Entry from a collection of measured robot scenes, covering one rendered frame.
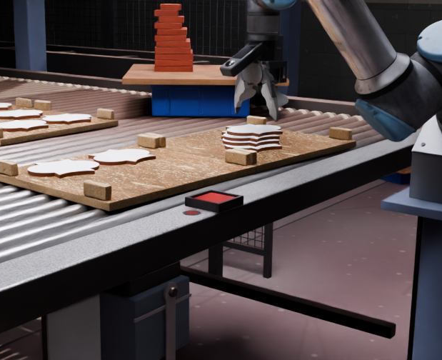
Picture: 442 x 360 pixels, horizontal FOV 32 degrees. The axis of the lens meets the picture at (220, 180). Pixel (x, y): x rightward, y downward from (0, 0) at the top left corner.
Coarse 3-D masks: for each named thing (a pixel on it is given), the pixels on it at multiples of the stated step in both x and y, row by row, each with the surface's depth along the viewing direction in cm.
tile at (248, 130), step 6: (228, 126) 189; (234, 126) 189; (240, 126) 190; (246, 126) 190; (252, 126) 190; (258, 126) 190; (264, 126) 190; (270, 126) 190; (276, 126) 190; (228, 132) 184; (234, 132) 182; (240, 132) 182; (246, 132) 182; (252, 132) 182; (258, 132) 182; (264, 132) 183; (270, 132) 184; (276, 132) 184; (282, 132) 185
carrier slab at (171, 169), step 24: (24, 168) 157; (120, 168) 158; (144, 168) 159; (168, 168) 159; (192, 168) 159; (216, 168) 160; (240, 168) 160; (48, 192) 142; (72, 192) 138; (120, 192) 139; (144, 192) 139; (168, 192) 143
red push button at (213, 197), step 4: (200, 196) 139; (204, 196) 139; (208, 196) 139; (212, 196) 139; (216, 196) 140; (220, 196) 140; (224, 196) 140; (228, 196) 140; (232, 196) 140; (208, 200) 137; (212, 200) 137; (216, 200) 137; (220, 200) 137; (224, 200) 137
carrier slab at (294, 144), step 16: (176, 144) 184; (192, 144) 184; (208, 144) 185; (224, 144) 185; (288, 144) 186; (304, 144) 187; (320, 144) 187; (336, 144) 187; (352, 144) 192; (272, 160) 168; (288, 160) 172
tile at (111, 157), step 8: (104, 152) 169; (112, 152) 169; (120, 152) 170; (128, 152) 170; (136, 152) 170; (144, 152) 170; (96, 160) 162; (104, 160) 161; (112, 160) 161; (120, 160) 162; (128, 160) 162; (136, 160) 162; (144, 160) 166
